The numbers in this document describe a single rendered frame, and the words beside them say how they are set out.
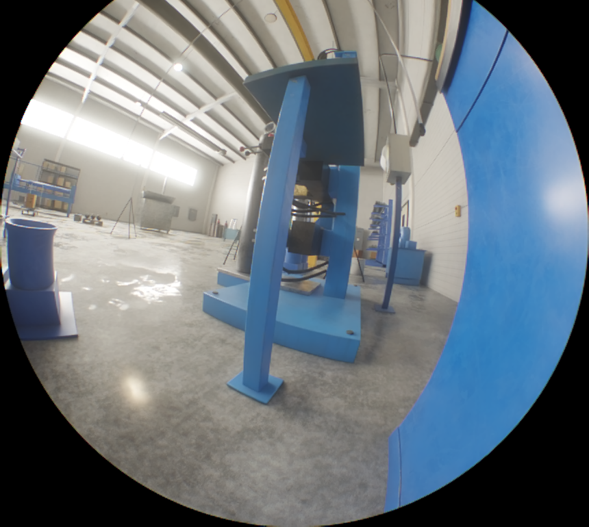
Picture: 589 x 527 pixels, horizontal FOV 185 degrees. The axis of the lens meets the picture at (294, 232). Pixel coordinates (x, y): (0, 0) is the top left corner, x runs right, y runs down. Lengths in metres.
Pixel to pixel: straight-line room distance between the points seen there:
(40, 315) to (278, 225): 0.98
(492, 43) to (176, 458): 0.87
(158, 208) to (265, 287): 8.68
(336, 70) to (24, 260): 1.24
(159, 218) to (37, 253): 8.37
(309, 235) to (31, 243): 1.36
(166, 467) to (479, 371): 0.55
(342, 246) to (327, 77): 1.03
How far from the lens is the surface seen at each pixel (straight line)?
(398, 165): 1.68
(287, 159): 0.46
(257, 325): 0.48
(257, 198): 1.59
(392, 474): 0.53
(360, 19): 6.97
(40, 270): 0.92
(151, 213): 8.88
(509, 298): 0.28
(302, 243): 1.08
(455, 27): 0.45
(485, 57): 0.38
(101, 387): 0.67
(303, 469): 0.50
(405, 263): 3.31
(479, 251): 0.34
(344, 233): 1.29
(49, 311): 0.94
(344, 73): 0.67
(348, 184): 1.38
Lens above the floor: 0.47
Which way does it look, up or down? 3 degrees up
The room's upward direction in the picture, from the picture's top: 8 degrees clockwise
